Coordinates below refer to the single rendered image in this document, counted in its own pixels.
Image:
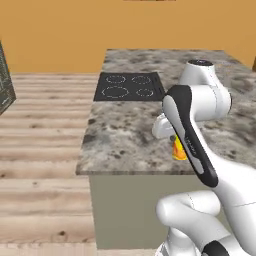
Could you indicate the yellow orange cup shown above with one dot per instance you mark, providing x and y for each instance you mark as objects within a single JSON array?
[{"x": 179, "y": 152}]

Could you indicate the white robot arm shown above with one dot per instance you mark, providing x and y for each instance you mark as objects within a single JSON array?
[{"x": 206, "y": 100}]

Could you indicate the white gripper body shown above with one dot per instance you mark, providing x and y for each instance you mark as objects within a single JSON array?
[{"x": 161, "y": 126}]

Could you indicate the dark grey patterned cabinet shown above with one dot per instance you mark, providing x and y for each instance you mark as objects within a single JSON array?
[{"x": 4, "y": 86}]

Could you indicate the brown wooden object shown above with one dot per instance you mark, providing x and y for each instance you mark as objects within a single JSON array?
[{"x": 254, "y": 64}]

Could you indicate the black hob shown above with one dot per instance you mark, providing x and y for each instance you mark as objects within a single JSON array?
[{"x": 128, "y": 87}]

